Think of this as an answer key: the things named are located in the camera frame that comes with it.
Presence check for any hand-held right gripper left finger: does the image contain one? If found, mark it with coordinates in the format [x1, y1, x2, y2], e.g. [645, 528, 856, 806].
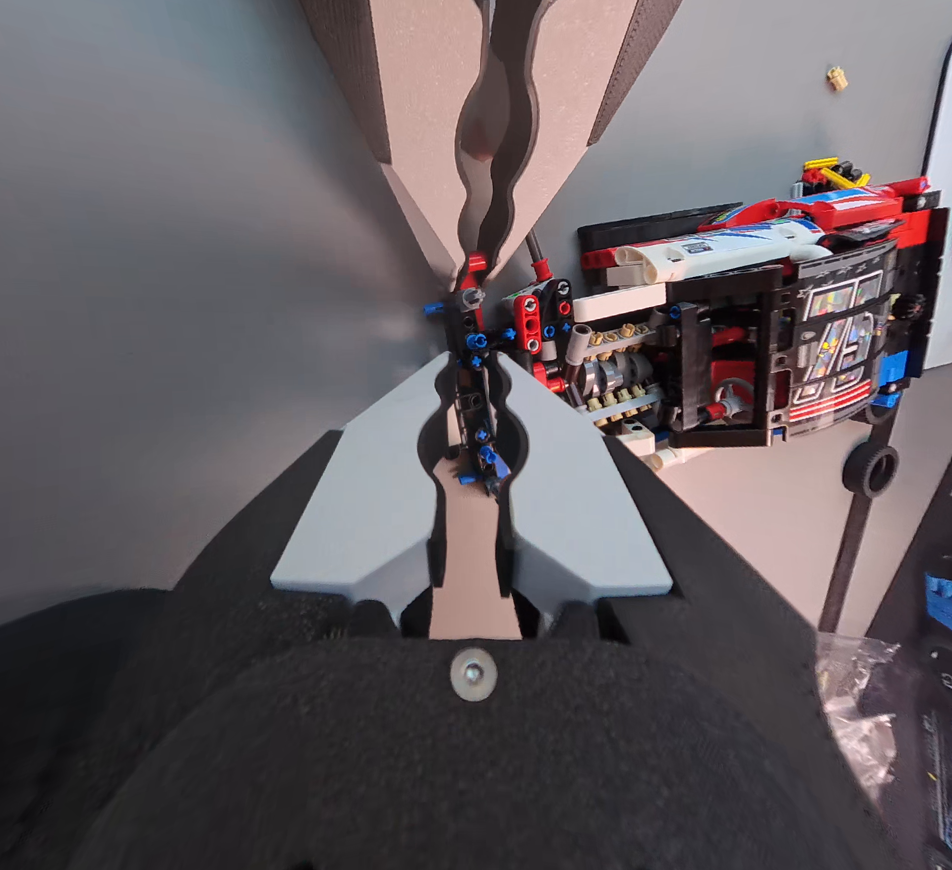
[271, 351, 453, 636]

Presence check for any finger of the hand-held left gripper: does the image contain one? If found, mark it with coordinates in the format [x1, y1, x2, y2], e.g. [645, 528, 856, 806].
[479, 0, 659, 283]
[360, 0, 492, 287]

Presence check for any toy brick race car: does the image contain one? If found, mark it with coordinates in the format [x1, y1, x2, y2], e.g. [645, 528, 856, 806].
[424, 177, 949, 506]

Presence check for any white book stand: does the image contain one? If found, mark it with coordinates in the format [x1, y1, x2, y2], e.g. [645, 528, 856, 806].
[921, 40, 952, 371]

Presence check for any black rubber toy tyre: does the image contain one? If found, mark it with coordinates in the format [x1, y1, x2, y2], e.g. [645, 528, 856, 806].
[842, 442, 901, 499]

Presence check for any toy car set box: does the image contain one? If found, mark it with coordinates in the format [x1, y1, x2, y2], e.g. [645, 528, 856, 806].
[863, 468, 952, 870]

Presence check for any grey desk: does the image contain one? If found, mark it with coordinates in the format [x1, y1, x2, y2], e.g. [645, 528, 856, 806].
[0, 0, 952, 870]

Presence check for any clear plastic bag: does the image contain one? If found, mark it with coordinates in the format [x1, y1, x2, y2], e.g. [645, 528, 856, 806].
[813, 630, 904, 811]

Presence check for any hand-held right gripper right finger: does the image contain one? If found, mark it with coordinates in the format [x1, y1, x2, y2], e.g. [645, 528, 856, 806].
[497, 353, 674, 639]

